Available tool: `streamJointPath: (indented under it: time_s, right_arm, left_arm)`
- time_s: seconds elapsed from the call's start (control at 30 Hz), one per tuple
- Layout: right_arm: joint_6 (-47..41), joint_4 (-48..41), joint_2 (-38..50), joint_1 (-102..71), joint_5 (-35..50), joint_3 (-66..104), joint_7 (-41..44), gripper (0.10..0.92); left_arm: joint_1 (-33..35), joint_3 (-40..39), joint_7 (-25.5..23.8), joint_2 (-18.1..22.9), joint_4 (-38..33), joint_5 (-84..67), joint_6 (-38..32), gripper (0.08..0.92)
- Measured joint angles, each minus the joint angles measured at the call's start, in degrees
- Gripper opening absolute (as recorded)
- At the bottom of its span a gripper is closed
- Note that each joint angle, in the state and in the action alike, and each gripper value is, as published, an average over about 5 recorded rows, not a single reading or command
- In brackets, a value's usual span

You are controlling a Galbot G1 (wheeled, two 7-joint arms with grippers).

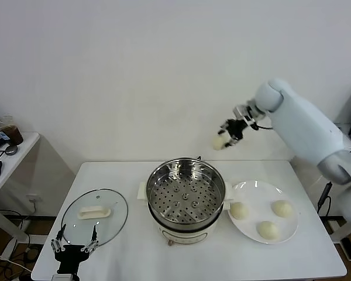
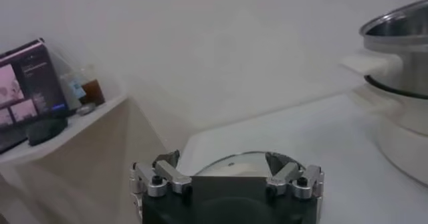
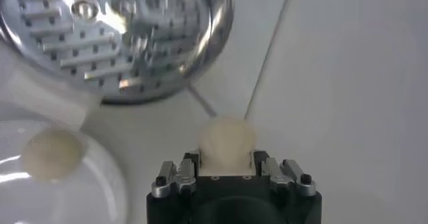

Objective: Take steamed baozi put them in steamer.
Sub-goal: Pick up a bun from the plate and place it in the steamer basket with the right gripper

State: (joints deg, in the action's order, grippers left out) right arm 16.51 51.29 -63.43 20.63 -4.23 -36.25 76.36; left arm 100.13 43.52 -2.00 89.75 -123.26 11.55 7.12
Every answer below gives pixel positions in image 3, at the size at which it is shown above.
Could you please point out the stainless steel steamer basket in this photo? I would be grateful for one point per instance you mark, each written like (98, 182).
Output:
(100, 28)

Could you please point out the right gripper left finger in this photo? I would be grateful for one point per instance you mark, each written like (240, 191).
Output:
(180, 175)

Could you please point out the white round plate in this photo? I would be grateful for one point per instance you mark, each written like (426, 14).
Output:
(83, 198)

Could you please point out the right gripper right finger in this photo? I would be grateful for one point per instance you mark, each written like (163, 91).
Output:
(277, 173)

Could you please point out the white steamed baozi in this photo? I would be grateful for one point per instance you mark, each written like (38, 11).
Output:
(51, 153)
(227, 141)

